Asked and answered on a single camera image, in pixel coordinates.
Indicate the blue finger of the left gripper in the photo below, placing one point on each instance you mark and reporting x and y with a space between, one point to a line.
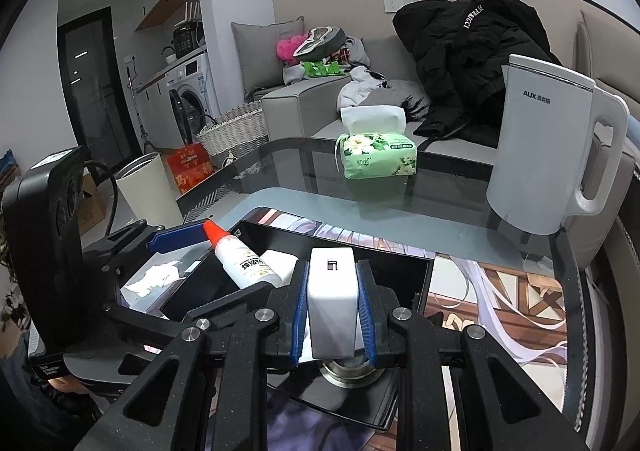
170 240
138 326

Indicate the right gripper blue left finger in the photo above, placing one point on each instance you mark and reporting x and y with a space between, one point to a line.
280 336

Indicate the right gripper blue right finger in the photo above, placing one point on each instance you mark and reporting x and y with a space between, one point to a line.
395 338

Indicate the round grey white device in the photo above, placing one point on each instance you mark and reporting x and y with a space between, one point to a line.
353 373

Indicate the black cardboard box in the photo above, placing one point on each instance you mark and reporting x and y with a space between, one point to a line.
362 390

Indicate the white glue bottle orange cap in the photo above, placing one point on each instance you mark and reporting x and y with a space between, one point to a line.
243 266

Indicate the white plug adapter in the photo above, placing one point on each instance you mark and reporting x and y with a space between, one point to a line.
332 303

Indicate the white power bank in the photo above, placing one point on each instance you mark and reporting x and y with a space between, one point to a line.
283 264

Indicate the person's left hand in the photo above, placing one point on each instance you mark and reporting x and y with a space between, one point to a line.
68 384

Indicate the crumpled white tissue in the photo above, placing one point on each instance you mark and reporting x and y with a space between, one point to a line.
151 281

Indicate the cream tumbler cup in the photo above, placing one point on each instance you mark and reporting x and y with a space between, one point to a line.
145 187

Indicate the red gift box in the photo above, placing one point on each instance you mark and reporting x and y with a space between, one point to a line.
189 166

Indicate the white woven basket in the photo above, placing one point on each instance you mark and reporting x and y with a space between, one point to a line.
242 125

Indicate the anime printed desk mat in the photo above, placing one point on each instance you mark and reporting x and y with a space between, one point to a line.
524 312

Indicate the white washing machine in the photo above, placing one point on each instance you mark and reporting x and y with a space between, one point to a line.
192 97

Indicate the green tissue pack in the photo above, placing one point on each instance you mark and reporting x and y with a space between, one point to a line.
374 155

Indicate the grey throw pillow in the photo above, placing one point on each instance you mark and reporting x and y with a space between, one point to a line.
260 66

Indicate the pink plush toy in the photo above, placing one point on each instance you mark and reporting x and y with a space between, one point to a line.
286 48

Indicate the grey sofa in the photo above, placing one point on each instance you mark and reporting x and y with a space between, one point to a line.
453 173

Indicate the white electric kettle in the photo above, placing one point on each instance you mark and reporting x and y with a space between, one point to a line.
549 117

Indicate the black puffer jacket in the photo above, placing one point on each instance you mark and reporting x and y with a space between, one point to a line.
460 48

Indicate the wall power socket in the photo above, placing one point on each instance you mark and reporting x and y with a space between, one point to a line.
392 6

